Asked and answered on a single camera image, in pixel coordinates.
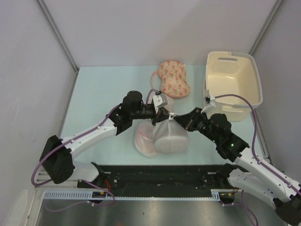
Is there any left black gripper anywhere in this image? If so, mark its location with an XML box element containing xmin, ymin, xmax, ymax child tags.
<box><xmin>130</xmin><ymin>105</ymin><xmax>173</xmax><ymax>126</ymax></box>

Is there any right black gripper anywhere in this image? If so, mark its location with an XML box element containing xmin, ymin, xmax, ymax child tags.
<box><xmin>174</xmin><ymin>107</ymin><xmax>220</xmax><ymax>145</ymax></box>

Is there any grey trimmed mesh laundry bag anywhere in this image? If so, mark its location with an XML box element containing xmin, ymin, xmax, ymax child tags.
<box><xmin>152</xmin><ymin>119</ymin><xmax>190</xmax><ymax>154</ymax></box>

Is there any cream plastic basket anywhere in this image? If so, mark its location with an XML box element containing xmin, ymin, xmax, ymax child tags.
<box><xmin>203</xmin><ymin>51</ymin><xmax>263</xmax><ymax>121</ymax></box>

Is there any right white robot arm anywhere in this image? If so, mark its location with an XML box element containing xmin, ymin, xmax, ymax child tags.
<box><xmin>174</xmin><ymin>108</ymin><xmax>301</xmax><ymax>226</ymax></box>

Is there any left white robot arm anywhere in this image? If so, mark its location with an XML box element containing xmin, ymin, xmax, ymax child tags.
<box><xmin>38</xmin><ymin>90</ymin><xmax>169</xmax><ymax>188</ymax></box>

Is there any pink mesh bag middle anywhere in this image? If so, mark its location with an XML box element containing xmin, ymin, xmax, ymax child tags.
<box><xmin>164</xmin><ymin>96</ymin><xmax>174</xmax><ymax>113</ymax></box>

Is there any pink mesh bag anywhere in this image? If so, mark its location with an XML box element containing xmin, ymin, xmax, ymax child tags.
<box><xmin>164</xmin><ymin>96</ymin><xmax>174</xmax><ymax>113</ymax></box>
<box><xmin>134</xmin><ymin>121</ymin><xmax>158</xmax><ymax>158</ymax></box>

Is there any pink mesh bag front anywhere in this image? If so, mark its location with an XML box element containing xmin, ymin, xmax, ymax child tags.
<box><xmin>134</xmin><ymin>121</ymin><xmax>158</xmax><ymax>158</ymax></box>

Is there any floral orange laundry bag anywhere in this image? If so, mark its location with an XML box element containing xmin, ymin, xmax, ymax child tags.
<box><xmin>150</xmin><ymin>60</ymin><xmax>191</xmax><ymax>98</ymax></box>

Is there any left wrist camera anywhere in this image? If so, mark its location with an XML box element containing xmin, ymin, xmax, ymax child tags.
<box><xmin>152</xmin><ymin>91</ymin><xmax>168</xmax><ymax>112</ymax></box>

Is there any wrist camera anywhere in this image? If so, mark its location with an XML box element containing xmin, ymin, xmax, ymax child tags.
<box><xmin>202</xmin><ymin>96</ymin><xmax>216</xmax><ymax>113</ymax></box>
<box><xmin>152</xmin><ymin>91</ymin><xmax>168</xmax><ymax>112</ymax></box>

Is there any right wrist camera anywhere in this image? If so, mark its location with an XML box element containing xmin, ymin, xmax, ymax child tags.
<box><xmin>202</xmin><ymin>96</ymin><xmax>216</xmax><ymax>113</ymax></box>

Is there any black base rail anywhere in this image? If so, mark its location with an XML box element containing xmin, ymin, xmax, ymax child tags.
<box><xmin>77</xmin><ymin>164</ymin><xmax>259</xmax><ymax>198</ymax></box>

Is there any right aluminium frame post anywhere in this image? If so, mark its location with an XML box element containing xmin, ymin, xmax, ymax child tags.
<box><xmin>248</xmin><ymin>0</ymin><xmax>286</xmax><ymax>56</ymax></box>

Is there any aluminium frame post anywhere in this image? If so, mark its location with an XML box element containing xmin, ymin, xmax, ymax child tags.
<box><xmin>35</xmin><ymin>0</ymin><xmax>79</xmax><ymax>74</ymax></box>
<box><xmin>248</xmin><ymin>0</ymin><xmax>286</xmax><ymax>56</ymax></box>

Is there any white slotted cable duct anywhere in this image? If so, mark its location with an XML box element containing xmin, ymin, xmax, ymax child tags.
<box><xmin>43</xmin><ymin>187</ymin><xmax>237</xmax><ymax>201</ymax></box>

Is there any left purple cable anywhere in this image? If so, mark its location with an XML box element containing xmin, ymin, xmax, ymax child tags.
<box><xmin>30</xmin><ymin>89</ymin><xmax>157</xmax><ymax>211</ymax></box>

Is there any left aluminium frame post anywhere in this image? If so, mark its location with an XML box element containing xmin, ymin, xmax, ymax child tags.
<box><xmin>35</xmin><ymin>0</ymin><xmax>79</xmax><ymax>74</ymax></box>

